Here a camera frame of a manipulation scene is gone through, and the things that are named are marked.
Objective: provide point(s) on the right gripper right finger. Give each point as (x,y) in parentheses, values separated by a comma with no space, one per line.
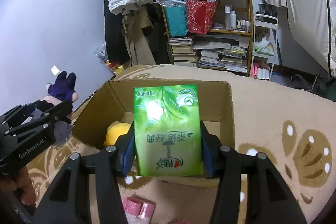
(269,199)

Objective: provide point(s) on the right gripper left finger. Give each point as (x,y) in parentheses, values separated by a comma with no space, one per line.
(67,198)

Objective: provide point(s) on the open cardboard box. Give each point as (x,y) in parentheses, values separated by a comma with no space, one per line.
(114,101)

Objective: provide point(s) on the person's left hand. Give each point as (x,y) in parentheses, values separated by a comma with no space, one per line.
(23,182)

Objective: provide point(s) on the stack of books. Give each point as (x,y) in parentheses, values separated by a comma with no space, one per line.
(182,51)

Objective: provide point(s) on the teal bag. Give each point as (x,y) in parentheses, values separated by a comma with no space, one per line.
(176,16)

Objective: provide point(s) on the green tissue pack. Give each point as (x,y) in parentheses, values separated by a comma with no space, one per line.
(167,129)

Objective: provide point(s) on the cream duvet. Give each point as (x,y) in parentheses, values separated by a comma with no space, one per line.
(312,25)

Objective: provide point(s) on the pink package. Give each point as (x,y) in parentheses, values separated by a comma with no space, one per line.
(137,210)

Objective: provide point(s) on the red gift bag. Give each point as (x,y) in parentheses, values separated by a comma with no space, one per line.
(200,15)

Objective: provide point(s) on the wooden bookshelf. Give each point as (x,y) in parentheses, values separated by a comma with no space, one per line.
(213,34)

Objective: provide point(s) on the plastic bag on floor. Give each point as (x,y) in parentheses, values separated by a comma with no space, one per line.
(102,55)

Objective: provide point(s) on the purple haired plush doll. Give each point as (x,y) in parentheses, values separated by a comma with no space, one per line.
(62,90)

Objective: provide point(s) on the white rolling cart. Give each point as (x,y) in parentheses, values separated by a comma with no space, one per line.
(264,46)

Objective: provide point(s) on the beige patterned carpet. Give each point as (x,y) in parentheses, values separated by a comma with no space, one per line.
(294,128)

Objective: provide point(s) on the black hanging coat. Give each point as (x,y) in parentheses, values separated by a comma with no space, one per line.
(114,39)

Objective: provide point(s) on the yellow plush toy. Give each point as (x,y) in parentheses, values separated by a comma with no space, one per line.
(115,130)

